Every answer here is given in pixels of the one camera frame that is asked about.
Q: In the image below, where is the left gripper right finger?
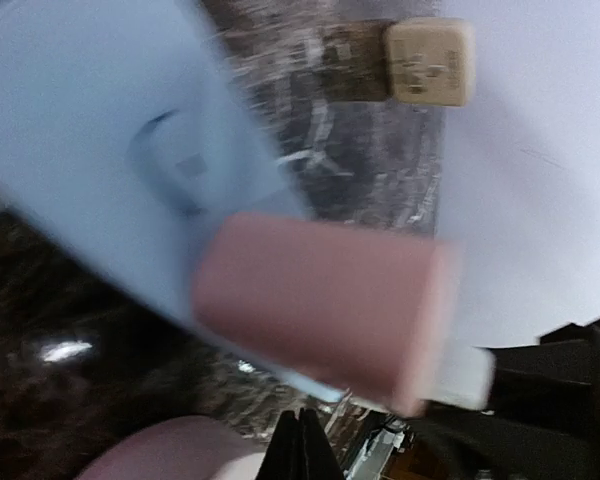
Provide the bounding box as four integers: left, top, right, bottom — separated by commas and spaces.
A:
264, 409, 343, 480

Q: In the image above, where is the white charger plug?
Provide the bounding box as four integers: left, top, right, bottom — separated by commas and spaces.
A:
429, 342, 496, 411

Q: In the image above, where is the grey-blue power strip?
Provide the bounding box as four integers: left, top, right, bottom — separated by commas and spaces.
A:
0, 0, 346, 404

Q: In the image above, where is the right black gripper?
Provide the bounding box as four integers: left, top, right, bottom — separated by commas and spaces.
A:
409, 318, 600, 480

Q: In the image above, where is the beige cube socket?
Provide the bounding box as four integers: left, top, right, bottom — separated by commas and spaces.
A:
384, 17, 476, 107

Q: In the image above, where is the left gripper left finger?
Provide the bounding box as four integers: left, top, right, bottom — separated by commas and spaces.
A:
79, 416, 265, 480

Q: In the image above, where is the pink charger plug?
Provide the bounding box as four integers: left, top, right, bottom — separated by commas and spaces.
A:
192, 213, 457, 417

